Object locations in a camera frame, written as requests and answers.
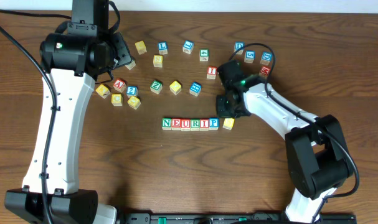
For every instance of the green Z block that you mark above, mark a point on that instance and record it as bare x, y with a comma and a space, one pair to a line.
156, 87

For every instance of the blue 2 block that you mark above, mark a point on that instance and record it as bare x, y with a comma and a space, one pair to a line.
131, 91

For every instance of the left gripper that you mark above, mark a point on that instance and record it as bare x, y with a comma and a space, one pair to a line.
122, 50

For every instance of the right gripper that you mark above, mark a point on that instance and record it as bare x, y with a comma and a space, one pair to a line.
225, 72

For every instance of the green N block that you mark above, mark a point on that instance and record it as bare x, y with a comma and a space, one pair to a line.
167, 124

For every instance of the blue D block right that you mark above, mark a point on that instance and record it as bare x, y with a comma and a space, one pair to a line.
266, 58

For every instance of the green 7 block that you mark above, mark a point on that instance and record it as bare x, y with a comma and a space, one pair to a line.
131, 65

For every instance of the blue D block top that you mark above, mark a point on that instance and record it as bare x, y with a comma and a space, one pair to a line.
238, 48

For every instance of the yellow K block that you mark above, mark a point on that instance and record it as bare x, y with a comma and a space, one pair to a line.
103, 91

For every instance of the blue d block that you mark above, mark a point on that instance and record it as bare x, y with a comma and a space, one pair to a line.
238, 48
266, 58

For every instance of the red i block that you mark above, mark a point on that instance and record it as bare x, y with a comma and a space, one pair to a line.
204, 124
211, 73

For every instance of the blue tilted L block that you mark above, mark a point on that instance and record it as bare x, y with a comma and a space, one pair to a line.
188, 47

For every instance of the yellow s block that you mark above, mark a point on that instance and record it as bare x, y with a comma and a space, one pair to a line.
158, 61
228, 123

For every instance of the red M block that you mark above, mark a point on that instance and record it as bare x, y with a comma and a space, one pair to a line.
264, 71

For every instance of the green 4 block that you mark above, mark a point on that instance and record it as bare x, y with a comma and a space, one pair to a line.
203, 55

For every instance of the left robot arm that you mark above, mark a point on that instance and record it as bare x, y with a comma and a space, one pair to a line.
72, 58

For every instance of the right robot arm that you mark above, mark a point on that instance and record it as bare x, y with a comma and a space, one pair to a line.
317, 155

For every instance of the red A block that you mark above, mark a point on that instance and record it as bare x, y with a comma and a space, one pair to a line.
119, 85

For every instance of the yellow C block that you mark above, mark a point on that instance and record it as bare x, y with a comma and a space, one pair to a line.
117, 99

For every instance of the yellow block top left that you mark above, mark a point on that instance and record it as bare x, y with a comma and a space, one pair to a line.
141, 47

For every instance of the blue H block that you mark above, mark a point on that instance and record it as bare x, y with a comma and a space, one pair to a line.
195, 89

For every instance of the green R block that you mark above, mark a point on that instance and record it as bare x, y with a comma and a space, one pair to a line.
195, 124

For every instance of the blue P block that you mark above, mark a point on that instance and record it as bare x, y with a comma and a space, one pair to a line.
213, 123

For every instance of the yellow Q block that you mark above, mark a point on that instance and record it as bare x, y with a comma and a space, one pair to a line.
134, 102

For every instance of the red E block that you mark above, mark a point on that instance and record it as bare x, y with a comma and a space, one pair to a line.
176, 124

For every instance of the red U block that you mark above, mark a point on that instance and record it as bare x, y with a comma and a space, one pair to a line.
185, 125

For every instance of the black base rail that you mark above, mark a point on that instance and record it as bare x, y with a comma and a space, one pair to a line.
259, 217

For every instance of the yellow O block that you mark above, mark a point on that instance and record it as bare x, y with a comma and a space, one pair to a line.
175, 87

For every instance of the blue 5 block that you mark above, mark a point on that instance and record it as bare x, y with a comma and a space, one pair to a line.
249, 56

